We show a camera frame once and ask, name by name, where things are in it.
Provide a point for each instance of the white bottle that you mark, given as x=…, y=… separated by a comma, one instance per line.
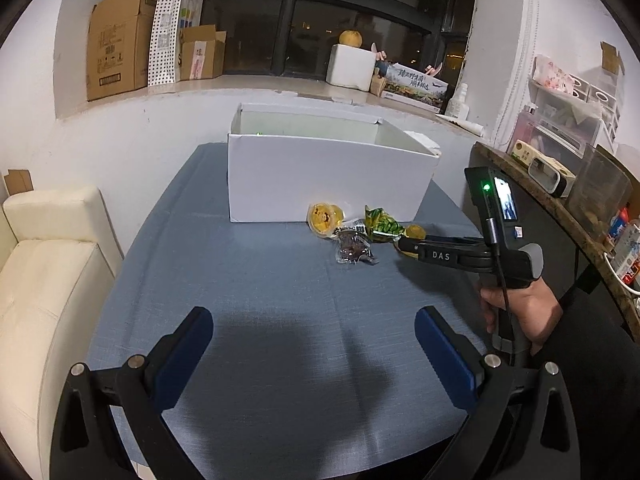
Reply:
x=457, y=102

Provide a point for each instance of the white electronic device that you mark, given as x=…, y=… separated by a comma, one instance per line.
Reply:
x=550, y=176

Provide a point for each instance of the clear dark snack packet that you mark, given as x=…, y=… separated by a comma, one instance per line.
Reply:
x=352, y=247

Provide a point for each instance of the white drink carton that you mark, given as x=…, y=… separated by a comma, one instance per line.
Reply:
x=627, y=255

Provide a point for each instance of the white foam box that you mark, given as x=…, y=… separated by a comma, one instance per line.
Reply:
x=350, y=67

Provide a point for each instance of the red blue bottle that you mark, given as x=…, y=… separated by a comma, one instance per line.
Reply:
x=617, y=222

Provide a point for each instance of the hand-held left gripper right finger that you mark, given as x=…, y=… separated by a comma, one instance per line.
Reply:
x=445, y=360

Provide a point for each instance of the wooden counter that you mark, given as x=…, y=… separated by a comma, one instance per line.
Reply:
x=580, y=230

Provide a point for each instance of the yellow jelly cup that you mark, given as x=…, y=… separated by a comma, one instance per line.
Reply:
x=415, y=232
x=324, y=217

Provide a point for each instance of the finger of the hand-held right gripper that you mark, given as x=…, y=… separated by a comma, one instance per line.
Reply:
x=460, y=241
x=435, y=255

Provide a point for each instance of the pink floral packet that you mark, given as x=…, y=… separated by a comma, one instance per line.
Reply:
x=552, y=75

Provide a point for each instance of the person's right forearm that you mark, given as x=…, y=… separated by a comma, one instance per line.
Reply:
x=585, y=375

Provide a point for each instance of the dotted white paper bag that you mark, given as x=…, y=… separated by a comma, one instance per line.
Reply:
x=167, y=35

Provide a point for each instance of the clear plastic storage drawers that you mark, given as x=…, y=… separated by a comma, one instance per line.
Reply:
x=560, y=125

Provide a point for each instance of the clear plastic container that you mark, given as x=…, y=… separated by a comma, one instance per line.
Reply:
x=597, y=187

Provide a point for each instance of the white cardboard box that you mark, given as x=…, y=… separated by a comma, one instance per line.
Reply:
x=300, y=180

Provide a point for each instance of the large brown cardboard box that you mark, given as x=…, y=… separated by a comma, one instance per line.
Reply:
x=120, y=45

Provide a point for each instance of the green yellow snack packet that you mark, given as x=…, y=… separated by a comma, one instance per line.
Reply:
x=382, y=225

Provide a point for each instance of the cream sofa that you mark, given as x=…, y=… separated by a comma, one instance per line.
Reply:
x=45, y=285

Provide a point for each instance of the long printed box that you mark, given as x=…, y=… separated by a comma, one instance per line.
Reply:
x=415, y=87

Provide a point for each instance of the yellow pomelo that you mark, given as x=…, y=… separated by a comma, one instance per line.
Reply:
x=351, y=39

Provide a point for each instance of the open small cardboard box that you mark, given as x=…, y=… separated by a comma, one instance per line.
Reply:
x=200, y=57

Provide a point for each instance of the blue tablecloth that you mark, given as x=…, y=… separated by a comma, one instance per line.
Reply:
x=280, y=310

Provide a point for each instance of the person's right hand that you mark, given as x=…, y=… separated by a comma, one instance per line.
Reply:
x=537, y=312

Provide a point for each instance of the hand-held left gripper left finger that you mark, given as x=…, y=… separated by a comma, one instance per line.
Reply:
x=182, y=355

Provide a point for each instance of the cardboard scrap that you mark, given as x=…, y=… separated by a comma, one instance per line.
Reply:
x=17, y=181

